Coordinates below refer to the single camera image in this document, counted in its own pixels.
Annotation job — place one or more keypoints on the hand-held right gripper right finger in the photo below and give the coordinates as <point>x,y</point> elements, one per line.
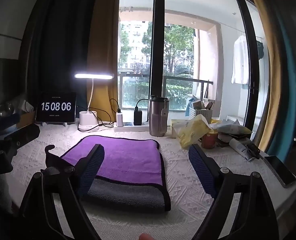
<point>200,166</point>

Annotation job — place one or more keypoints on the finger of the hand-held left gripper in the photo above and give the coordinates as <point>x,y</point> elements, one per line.
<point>55,158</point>

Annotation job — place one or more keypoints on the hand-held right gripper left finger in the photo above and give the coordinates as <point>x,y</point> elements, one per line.
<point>93,166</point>

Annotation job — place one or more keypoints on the purple and grey towel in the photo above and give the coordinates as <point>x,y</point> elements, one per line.
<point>128,157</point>

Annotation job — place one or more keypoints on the person's right hand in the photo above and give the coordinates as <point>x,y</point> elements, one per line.
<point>145,237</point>

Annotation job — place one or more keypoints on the white textured tablecloth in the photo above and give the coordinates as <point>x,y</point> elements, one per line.
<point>183,180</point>

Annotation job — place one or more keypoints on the red brown cup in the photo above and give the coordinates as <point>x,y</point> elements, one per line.
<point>209,140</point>

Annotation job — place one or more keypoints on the glass ball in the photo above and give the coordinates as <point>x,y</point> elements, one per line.
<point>5,110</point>

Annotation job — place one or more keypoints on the yellow tissue packet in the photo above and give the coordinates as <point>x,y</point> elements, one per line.
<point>191,130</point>

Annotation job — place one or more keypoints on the white tube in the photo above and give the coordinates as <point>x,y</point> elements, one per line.
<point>239,147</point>

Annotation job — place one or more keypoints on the grey snack bag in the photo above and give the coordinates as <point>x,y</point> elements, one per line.
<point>234,128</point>

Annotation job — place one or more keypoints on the black tablet clock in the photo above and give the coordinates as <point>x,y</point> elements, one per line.
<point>55,107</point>

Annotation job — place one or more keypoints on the white plastic basket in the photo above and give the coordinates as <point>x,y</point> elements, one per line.
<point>200,112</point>

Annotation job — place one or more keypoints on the white charger plug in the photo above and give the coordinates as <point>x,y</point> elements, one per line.
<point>119,119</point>

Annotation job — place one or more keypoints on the white power strip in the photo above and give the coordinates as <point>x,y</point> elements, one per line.
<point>131,127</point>

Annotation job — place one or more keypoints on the steel travel tumbler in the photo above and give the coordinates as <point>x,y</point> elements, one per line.
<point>158,117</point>

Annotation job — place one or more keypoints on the black charger plug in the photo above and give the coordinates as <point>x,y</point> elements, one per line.
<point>138,116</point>

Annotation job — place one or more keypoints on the black smartphone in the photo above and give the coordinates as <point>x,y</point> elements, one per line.
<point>280,171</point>

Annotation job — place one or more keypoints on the white desk lamp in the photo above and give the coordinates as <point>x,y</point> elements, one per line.
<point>93,76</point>

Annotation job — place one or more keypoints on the yellow curtain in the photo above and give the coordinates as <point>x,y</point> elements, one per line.
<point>103,55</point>

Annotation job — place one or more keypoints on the white hanging shirt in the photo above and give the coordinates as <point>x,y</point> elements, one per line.
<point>240,60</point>

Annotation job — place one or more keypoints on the teal hanging garment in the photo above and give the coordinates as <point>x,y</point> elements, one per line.
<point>260,50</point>

